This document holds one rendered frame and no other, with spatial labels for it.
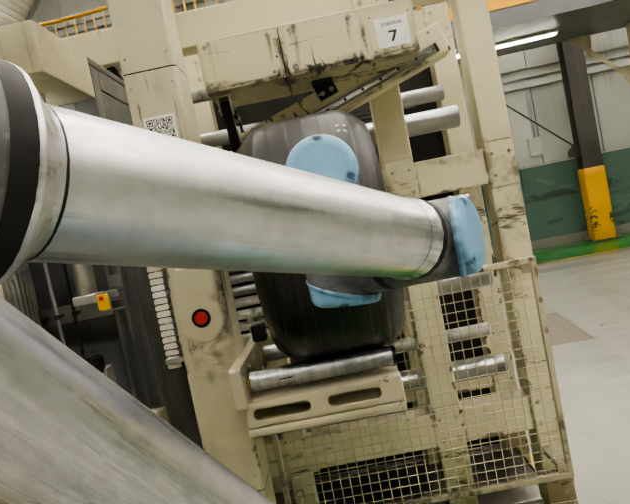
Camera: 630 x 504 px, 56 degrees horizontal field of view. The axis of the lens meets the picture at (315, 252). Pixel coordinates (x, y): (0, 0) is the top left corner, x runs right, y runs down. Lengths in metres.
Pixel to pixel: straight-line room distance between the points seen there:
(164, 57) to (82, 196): 1.18
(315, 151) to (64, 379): 0.43
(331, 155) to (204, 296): 0.77
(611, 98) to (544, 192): 1.90
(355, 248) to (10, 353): 0.27
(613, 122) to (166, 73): 10.26
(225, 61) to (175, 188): 1.39
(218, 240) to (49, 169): 0.13
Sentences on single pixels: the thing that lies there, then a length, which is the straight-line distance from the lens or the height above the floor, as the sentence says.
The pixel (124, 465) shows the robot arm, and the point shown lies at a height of 1.09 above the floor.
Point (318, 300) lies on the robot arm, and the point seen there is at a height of 1.14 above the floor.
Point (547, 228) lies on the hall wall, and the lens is 10.90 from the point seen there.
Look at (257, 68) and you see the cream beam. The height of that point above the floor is 1.68.
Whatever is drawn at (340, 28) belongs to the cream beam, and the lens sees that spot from 1.73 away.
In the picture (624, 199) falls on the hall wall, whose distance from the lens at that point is 11.26.
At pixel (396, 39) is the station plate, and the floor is 1.68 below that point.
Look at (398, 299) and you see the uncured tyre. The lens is 1.27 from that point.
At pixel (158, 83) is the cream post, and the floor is 1.62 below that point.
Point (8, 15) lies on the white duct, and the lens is 1.99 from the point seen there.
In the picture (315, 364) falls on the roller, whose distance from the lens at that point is 1.36.
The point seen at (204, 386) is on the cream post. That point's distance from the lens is 1.47.
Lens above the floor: 1.24
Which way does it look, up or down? 3 degrees down
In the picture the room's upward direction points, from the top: 11 degrees counter-clockwise
